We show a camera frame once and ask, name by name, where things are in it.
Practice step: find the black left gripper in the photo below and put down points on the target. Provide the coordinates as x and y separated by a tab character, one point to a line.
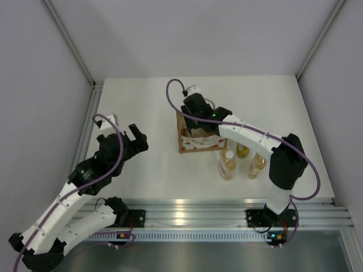
138	145

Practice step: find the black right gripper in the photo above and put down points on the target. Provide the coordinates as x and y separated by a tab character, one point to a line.
190	124

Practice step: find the burlap watermelon canvas bag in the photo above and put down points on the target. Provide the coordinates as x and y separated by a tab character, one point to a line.
196	140

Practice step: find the amber bottle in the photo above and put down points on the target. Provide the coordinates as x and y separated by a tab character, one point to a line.
257	165
227	164

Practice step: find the yellow bottle with red cap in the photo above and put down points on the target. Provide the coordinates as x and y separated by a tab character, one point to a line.
242	151

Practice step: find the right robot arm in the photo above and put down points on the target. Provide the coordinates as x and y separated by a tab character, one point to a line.
286	164

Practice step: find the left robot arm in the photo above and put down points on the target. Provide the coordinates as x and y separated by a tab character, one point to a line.
45	244

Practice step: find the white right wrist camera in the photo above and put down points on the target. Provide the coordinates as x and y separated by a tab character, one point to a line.
191	90

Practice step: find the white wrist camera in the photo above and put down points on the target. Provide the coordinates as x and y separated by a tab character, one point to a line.
107	124
191	90

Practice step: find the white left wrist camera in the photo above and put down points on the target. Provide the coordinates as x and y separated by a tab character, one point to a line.
107	124

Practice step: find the left aluminium frame post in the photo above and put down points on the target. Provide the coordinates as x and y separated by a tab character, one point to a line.
96	85

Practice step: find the aluminium frame post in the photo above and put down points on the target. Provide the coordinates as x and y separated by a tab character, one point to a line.
328	24
96	85

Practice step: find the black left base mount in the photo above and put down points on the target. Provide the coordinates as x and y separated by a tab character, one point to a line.
132	219

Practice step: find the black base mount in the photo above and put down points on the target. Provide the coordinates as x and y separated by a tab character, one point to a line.
132	219
258	219

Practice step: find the slotted grey cable duct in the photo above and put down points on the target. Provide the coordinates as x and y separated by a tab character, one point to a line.
204	236

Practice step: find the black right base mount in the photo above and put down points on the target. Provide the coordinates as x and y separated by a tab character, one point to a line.
258	219

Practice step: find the right aluminium frame post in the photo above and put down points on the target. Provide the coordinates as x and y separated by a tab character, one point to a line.
328	24

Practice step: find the aluminium mounting rail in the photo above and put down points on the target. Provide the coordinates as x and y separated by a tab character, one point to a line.
230	214

